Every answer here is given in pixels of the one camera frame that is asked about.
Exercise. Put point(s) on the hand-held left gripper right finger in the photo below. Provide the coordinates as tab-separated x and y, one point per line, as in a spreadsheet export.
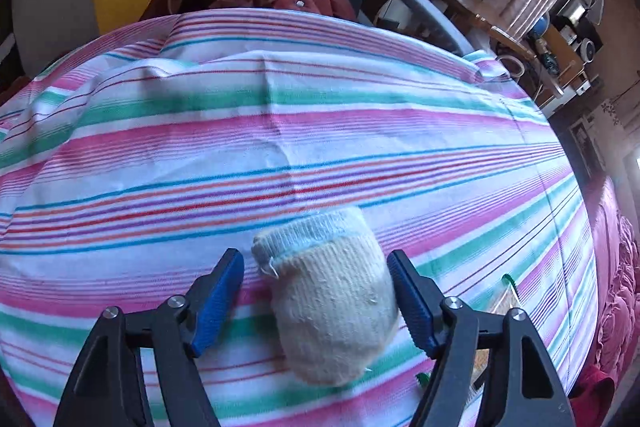
412	302

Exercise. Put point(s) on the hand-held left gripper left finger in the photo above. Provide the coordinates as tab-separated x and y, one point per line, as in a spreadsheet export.
217	302

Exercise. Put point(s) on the beige knitted sock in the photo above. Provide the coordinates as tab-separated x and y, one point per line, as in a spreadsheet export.
330	302

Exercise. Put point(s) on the striped cloth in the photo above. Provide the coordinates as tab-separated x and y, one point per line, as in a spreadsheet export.
200	147

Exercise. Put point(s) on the red floral blanket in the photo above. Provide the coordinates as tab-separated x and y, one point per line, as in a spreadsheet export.
620	282

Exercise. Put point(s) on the framed picture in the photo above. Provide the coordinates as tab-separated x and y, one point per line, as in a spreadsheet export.
585	142

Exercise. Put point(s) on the wooden desk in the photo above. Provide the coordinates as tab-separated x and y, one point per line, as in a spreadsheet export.
480	9

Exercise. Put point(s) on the small blue globe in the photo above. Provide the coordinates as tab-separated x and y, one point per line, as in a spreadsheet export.
542	25

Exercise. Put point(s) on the white round speaker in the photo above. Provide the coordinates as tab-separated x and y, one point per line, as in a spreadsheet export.
587	49

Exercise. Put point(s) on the silver appliance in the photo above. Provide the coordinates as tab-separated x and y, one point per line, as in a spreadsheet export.
572	14

